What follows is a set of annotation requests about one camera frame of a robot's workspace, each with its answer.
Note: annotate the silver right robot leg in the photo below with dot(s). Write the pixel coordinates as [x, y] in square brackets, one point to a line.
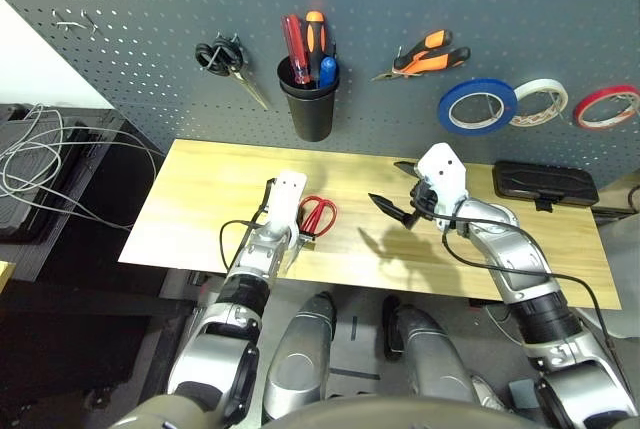
[435, 354]

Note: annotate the orange black needle-nose pliers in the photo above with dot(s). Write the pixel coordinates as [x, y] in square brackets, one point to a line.
[430, 63]

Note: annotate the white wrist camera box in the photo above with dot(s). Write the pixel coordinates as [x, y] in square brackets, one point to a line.
[287, 194]
[442, 174]

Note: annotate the white grey knit sneaker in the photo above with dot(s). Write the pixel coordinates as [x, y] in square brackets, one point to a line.
[489, 394]

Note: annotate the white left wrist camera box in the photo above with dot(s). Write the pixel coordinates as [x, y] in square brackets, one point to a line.
[287, 194]

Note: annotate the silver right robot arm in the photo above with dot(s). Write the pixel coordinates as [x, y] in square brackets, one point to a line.
[505, 249]

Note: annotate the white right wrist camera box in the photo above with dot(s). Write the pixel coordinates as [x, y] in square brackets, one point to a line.
[442, 174]

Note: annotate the white tape roll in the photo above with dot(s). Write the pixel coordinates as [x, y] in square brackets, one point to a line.
[542, 83]

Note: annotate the silver robot leg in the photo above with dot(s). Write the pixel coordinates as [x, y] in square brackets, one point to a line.
[435, 354]
[300, 354]

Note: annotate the olive grey robot torso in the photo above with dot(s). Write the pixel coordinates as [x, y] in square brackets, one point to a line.
[400, 414]

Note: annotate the black plastic cup holder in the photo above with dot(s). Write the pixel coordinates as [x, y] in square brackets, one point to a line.
[312, 116]

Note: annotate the double prong metal hook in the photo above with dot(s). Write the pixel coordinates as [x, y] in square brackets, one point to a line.
[67, 25]

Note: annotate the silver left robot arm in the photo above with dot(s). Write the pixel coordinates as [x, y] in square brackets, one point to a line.
[260, 249]

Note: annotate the red tape roll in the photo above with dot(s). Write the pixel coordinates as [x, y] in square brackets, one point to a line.
[600, 95]

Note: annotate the blue tape roll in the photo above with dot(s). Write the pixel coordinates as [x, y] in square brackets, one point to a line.
[475, 84]

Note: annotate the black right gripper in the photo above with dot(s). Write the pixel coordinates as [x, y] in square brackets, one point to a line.
[427, 201]

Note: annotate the black side table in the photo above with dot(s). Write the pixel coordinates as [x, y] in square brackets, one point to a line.
[100, 259]

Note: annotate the black ribbed plastic case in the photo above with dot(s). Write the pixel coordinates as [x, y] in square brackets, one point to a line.
[30, 199]

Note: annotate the silver left robot leg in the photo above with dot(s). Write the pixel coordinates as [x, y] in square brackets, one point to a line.
[300, 354]

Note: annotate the grey blue floor pad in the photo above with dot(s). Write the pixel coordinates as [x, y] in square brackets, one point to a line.
[522, 393]

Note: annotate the black plastic tool case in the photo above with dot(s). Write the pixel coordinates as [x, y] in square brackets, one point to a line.
[545, 181]

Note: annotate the small blue screwdriver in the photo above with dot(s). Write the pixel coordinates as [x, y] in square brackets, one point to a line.
[327, 71]

